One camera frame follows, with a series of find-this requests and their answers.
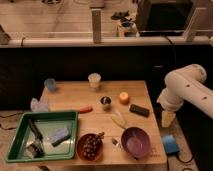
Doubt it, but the orange apple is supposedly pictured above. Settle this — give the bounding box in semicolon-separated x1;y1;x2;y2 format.
119;92;130;105

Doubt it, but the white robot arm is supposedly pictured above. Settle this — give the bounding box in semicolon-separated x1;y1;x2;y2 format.
157;64;213;128

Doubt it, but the white paper cup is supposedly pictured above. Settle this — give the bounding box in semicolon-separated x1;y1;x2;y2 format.
88;73;101;89

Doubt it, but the blue plastic cup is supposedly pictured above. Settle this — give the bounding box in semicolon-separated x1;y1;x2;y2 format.
44;78;56;93

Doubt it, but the black rectangular block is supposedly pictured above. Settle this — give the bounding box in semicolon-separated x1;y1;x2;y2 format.
129;104;149;117

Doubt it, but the purple bowl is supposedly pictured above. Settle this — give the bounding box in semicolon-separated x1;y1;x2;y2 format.
121;127;151;159

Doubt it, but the yellow banana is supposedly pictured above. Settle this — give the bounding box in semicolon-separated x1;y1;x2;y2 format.
111;113;126;129

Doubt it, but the wooden table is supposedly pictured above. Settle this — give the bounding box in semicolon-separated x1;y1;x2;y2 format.
15;79;168;168

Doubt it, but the metal fork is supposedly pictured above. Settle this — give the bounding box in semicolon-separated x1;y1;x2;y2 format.
111;138;122;148

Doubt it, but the dark grapes bunch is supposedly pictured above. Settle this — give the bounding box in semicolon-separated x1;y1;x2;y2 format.
83;132;104;160

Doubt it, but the orange carrot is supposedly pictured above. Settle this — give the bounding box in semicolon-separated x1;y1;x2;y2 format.
76;106;93;114

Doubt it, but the brown bowl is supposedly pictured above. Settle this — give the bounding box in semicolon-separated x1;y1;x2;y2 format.
77;133;103;162

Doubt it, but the black monitor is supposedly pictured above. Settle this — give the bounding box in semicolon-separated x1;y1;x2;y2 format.
136;0;193;35

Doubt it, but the blue sponge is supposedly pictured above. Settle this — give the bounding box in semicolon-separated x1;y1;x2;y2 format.
49;127;70;146

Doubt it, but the green plastic tray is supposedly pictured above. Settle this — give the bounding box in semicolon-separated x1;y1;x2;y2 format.
6;111;78;163

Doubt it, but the crumpled plastic bag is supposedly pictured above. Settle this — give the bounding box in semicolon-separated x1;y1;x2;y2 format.
30;98;49;112

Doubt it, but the black handled brush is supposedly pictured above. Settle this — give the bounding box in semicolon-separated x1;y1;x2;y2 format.
26;119;44;159

